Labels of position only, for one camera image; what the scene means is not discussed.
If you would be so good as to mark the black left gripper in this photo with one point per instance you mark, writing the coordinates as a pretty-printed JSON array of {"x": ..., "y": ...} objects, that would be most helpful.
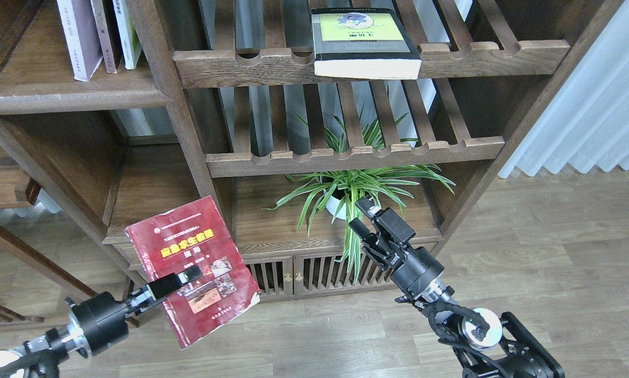
[{"x": 100, "y": 322}]

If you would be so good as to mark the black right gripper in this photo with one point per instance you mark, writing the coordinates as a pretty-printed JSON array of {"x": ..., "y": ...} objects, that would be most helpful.
[{"x": 415, "y": 271}]

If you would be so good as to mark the red cover book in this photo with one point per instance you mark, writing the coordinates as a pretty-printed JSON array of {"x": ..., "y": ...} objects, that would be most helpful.
[{"x": 195, "y": 235}]

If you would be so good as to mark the white lavender book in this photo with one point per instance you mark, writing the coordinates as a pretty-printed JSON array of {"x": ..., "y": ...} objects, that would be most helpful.
[{"x": 81, "y": 34}]

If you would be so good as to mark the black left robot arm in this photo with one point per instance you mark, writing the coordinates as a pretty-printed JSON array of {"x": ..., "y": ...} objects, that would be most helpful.
[{"x": 39, "y": 357}]

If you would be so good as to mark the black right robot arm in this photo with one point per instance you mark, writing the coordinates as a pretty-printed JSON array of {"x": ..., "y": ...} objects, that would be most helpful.
[{"x": 486, "y": 345}]

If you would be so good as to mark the white plant pot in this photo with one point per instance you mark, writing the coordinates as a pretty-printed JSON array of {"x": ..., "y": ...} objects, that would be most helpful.
[{"x": 337, "y": 205}]

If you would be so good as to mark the green spider plant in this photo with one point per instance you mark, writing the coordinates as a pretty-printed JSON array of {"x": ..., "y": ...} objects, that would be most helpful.
[{"x": 319, "y": 186}]

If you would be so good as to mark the dark wooden bookshelf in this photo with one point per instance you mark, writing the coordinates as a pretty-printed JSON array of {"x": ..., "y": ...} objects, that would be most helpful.
[{"x": 199, "y": 116}]

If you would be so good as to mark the green and black book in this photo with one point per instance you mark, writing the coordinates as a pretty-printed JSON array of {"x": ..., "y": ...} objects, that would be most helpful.
[{"x": 362, "y": 43}]

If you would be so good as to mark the white green upright book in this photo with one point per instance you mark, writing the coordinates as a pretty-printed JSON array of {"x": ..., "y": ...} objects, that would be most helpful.
[{"x": 131, "y": 45}]

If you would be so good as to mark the white curtain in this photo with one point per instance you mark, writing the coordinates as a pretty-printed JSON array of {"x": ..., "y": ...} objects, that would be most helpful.
[{"x": 587, "y": 123}]

